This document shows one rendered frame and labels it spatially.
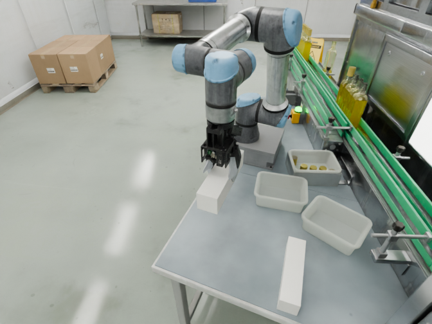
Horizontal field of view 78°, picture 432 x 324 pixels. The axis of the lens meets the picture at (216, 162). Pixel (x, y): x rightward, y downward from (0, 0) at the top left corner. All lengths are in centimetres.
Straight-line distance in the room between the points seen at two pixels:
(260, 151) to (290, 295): 69
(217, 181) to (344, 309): 57
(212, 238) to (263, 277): 23
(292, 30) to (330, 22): 662
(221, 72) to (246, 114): 73
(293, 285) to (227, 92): 62
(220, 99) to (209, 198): 27
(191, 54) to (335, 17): 699
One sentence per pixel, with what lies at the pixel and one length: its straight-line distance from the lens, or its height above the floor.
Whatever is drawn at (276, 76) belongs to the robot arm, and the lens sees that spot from 114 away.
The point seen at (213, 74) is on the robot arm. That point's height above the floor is 141.
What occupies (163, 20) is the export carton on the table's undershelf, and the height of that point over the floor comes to 53.
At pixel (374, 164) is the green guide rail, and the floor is 94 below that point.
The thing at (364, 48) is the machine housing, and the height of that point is 119.
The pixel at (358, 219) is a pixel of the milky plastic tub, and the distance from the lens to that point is 119.
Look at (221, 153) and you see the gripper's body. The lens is 67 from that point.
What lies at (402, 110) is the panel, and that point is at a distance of 145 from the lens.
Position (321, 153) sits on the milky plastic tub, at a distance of 145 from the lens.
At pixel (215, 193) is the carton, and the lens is 72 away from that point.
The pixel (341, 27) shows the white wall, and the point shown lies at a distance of 773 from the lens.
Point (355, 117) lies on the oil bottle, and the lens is 153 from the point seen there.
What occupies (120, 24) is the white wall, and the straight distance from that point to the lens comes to 772.
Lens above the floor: 161
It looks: 38 degrees down
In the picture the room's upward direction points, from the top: straight up
